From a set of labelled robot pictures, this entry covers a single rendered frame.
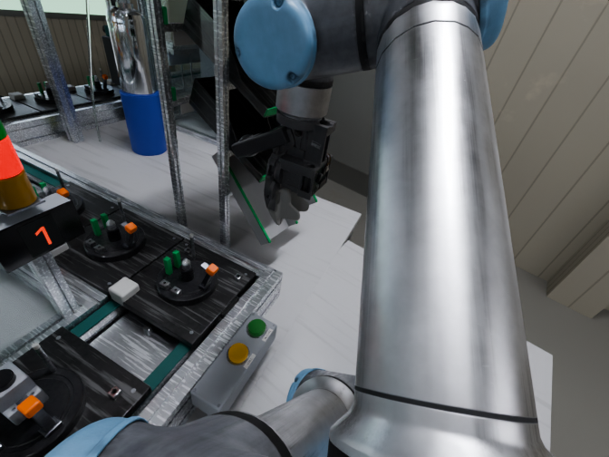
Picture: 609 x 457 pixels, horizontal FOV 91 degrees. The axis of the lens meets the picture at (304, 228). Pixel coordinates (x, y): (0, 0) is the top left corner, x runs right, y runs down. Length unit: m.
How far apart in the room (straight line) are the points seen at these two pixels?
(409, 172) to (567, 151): 2.65
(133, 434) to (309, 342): 0.66
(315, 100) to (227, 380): 0.53
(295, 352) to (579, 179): 2.45
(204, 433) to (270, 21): 0.30
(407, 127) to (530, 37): 2.55
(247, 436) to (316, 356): 0.60
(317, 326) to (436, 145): 0.74
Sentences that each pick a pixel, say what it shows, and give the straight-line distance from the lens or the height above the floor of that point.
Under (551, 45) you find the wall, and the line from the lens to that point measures 2.72.
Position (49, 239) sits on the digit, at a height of 1.19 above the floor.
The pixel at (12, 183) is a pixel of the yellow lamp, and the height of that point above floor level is 1.30.
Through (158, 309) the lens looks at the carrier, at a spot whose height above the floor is 0.97.
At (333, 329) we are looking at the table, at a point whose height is 0.86.
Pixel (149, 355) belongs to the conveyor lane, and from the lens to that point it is 0.77.
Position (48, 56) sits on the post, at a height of 1.22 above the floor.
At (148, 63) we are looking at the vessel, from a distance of 1.52.
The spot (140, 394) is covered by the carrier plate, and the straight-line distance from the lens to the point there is 0.68.
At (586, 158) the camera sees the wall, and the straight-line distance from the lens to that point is 2.82.
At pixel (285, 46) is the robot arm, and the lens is 0.29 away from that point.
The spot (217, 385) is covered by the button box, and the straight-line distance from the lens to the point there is 0.67.
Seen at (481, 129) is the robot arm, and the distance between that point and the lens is 0.19.
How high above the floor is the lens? 1.57
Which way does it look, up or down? 38 degrees down
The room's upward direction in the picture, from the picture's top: 11 degrees clockwise
